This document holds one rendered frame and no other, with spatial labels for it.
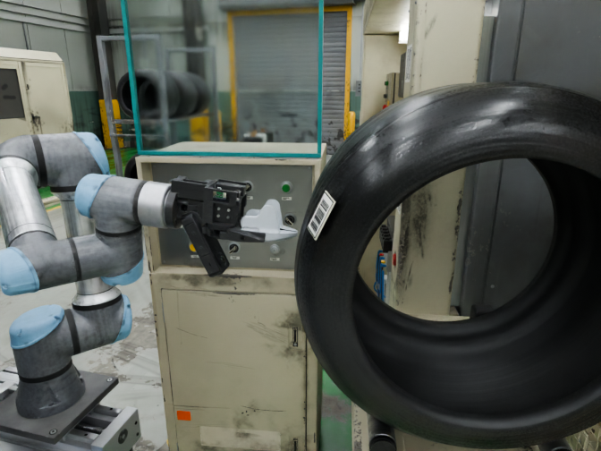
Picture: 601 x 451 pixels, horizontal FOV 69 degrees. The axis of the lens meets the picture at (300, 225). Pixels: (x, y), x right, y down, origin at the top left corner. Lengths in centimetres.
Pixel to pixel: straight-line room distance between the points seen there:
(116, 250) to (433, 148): 53
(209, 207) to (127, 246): 17
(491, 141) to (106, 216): 58
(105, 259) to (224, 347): 80
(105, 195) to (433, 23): 68
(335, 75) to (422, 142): 955
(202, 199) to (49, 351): 63
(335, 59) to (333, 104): 94
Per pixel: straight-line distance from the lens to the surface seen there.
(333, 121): 1014
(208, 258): 73
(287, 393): 158
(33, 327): 118
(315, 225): 60
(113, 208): 76
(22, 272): 78
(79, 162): 111
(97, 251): 79
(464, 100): 61
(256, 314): 143
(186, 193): 72
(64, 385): 126
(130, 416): 127
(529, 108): 61
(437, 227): 101
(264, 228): 70
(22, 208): 90
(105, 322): 120
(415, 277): 105
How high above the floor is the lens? 146
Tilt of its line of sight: 18 degrees down
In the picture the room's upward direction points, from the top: straight up
